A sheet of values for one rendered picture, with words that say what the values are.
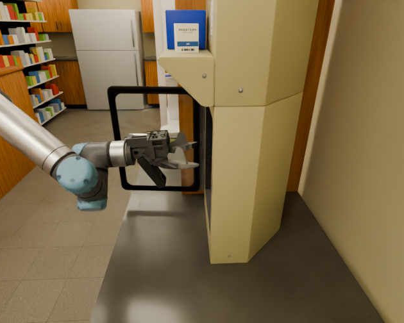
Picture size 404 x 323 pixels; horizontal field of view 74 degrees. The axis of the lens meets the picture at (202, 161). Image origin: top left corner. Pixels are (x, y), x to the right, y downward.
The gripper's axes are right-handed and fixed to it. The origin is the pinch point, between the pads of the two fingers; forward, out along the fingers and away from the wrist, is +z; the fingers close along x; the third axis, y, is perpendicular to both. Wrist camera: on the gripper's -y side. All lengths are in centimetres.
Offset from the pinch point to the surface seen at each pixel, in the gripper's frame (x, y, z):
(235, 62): -14.0, 26.8, 8.2
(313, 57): 23, 22, 40
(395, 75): -8, 21, 47
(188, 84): -14.1, 22.9, -1.5
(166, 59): -14.1, 28.1, -5.4
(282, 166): -4.0, -3.5, 23.5
